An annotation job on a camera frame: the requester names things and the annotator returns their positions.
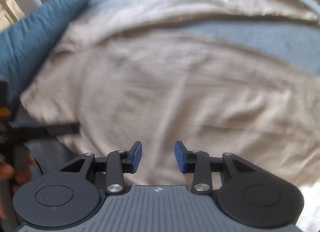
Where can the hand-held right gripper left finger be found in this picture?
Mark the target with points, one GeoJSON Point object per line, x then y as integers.
{"type": "Point", "coordinates": [137, 157]}

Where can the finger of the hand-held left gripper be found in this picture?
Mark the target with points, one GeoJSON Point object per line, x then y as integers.
{"type": "Point", "coordinates": [50, 129]}

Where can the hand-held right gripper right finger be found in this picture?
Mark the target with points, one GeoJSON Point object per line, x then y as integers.
{"type": "Point", "coordinates": [180, 157]}

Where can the beige pants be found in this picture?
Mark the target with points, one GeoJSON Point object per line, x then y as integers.
{"type": "Point", "coordinates": [175, 84]}

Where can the person's left hand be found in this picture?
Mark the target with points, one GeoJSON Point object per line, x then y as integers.
{"type": "Point", "coordinates": [21, 174]}

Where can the teal pillow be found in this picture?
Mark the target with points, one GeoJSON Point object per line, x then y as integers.
{"type": "Point", "coordinates": [30, 37]}

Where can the grey bed blanket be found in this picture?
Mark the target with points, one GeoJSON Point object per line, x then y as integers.
{"type": "Point", "coordinates": [262, 39]}

